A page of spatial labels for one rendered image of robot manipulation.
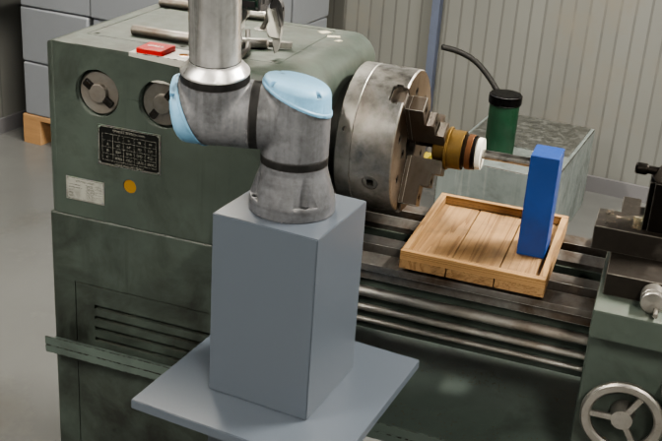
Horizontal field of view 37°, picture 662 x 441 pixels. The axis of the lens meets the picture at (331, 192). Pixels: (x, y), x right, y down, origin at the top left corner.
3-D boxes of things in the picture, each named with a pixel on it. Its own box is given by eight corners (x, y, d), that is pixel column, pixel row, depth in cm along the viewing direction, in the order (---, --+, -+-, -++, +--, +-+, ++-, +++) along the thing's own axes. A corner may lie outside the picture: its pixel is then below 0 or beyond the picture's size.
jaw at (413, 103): (393, 139, 214) (388, 103, 204) (400, 121, 217) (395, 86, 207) (443, 148, 211) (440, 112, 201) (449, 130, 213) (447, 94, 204)
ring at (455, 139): (431, 131, 210) (475, 138, 207) (442, 119, 218) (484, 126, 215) (427, 172, 213) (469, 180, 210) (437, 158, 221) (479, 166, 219)
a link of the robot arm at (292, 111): (327, 168, 165) (332, 89, 160) (245, 161, 165) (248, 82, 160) (332, 145, 176) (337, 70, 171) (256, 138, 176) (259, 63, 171)
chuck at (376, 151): (341, 217, 208) (360, 67, 202) (382, 192, 238) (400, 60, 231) (382, 225, 206) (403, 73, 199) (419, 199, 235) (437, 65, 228)
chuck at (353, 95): (325, 214, 209) (344, 64, 203) (367, 189, 239) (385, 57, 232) (341, 217, 208) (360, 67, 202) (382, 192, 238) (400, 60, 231)
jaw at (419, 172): (397, 155, 220) (387, 207, 220) (392, 152, 215) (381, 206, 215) (446, 163, 217) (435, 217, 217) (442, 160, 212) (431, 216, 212)
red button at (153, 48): (135, 56, 204) (135, 46, 203) (150, 50, 209) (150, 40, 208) (162, 60, 202) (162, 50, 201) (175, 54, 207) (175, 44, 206)
